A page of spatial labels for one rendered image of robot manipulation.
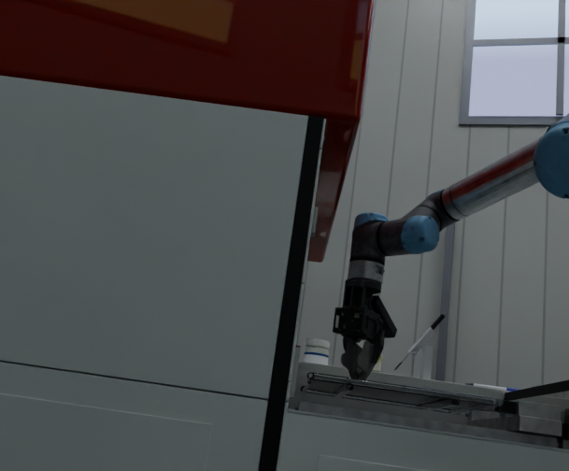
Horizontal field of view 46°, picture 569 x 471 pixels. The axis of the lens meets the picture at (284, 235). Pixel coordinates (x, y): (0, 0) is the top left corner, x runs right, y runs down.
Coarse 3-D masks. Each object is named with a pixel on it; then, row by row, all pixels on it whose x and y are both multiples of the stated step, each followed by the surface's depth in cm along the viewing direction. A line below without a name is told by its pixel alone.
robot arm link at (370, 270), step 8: (352, 264) 143; (360, 264) 141; (368, 264) 141; (376, 264) 141; (352, 272) 142; (360, 272) 141; (368, 272) 140; (376, 272) 141; (368, 280) 141; (376, 280) 141
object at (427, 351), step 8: (424, 336) 170; (416, 344) 170; (424, 344) 171; (408, 352) 173; (416, 352) 169; (424, 352) 169; (432, 352) 169; (424, 360) 169; (424, 368) 168; (424, 376) 168
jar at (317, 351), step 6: (306, 342) 193; (312, 342) 191; (318, 342) 191; (324, 342) 191; (306, 348) 192; (312, 348) 190; (318, 348) 190; (324, 348) 191; (306, 354) 191; (312, 354) 190; (318, 354) 190; (324, 354) 190; (306, 360) 190; (312, 360) 189; (318, 360) 189; (324, 360) 190
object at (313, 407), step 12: (300, 408) 130; (312, 408) 130; (324, 408) 130; (336, 408) 130; (348, 408) 130; (372, 420) 130; (384, 420) 130; (396, 420) 130; (408, 420) 130; (420, 420) 130; (456, 432) 129; (468, 432) 129; (480, 432) 129; (492, 432) 129; (504, 432) 129; (540, 444) 129; (552, 444) 129
